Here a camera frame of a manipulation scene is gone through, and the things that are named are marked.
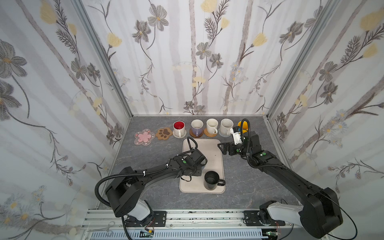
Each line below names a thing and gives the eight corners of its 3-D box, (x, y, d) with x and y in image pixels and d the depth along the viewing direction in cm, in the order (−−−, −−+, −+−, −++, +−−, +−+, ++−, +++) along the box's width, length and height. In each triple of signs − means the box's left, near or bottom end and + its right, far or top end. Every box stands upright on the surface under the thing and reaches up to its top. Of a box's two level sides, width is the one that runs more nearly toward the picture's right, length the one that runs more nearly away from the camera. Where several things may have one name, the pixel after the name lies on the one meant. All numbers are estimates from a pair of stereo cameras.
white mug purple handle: (191, 139, 107) (191, 131, 100) (191, 127, 114) (191, 119, 107) (202, 139, 107) (203, 131, 100) (202, 127, 115) (203, 119, 107)
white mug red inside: (172, 140, 107) (171, 133, 101) (174, 127, 115) (173, 120, 108) (184, 140, 108) (183, 133, 101) (185, 128, 115) (184, 120, 108)
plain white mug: (206, 138, 109) (207, 129, 101) (206, 127, 116) (207, 118, 107) (217, 138, 109) (219, 129, 101) (215, 127, 116) (217, 118, 107)
